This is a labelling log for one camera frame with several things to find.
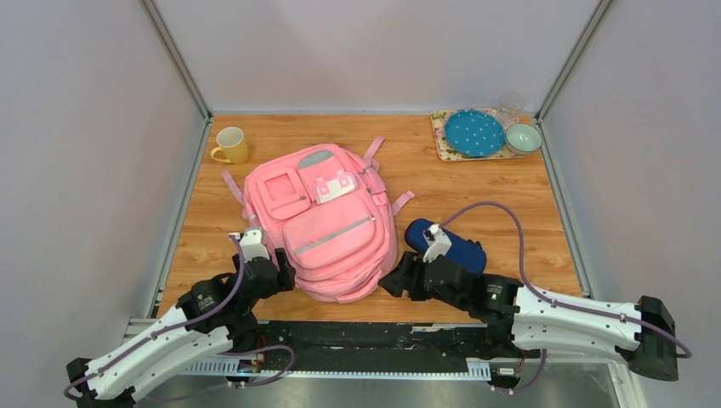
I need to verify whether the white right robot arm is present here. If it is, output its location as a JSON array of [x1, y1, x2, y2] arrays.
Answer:
[[379, 252, 678, 382]]

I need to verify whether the floral placemat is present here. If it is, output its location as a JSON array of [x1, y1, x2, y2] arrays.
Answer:
[[430, 107, 536, 162]]

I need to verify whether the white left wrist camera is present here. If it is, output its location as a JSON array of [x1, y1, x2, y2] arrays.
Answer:
[[228, 227, 271, 262]]

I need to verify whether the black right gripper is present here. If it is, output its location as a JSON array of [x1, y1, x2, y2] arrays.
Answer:
[[378, 252, 468, 313]]

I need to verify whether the blue polka dot plate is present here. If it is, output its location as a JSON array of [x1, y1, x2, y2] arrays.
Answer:
[[443, 110, 505, 158]]

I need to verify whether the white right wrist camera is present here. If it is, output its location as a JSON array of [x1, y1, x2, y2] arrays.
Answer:
[[423, 224, 452, 264]]

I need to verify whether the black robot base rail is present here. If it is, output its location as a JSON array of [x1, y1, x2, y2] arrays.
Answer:
[[203, 320, 542, 376]]

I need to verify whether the clear drinking glass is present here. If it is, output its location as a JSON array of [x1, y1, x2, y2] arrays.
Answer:
[[497, 92, 525, 122]]

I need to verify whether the pale green bowl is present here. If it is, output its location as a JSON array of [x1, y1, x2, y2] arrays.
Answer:
[[505, 123, 543, 156]]

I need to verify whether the yellow mug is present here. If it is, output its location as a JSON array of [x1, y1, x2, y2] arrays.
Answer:
[[210, 127, 249, 165]]

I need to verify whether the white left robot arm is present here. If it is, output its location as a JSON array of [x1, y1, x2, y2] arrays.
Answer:
[[63, 249, 295, 407]]

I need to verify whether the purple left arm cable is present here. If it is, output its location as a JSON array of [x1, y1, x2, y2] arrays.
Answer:
[[63, 233, 297, 401]]

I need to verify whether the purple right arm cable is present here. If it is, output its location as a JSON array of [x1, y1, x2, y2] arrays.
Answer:
[[439, 201, 693, 395]]

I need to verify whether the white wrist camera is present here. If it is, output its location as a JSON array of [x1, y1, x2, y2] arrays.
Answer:
[[228, 227, 271, 262], [423, 224, 452, 264]]

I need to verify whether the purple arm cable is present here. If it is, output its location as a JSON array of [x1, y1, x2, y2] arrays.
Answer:
[[439, 201, 693, 395], [63, 233, 297, 401]]

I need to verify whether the pink student backpack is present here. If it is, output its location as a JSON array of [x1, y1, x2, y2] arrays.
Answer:
[[221, 137, 414, 303]]

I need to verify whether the blue glasses case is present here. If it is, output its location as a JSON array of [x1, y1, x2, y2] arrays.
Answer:
[[404, 218, 487, 275]]

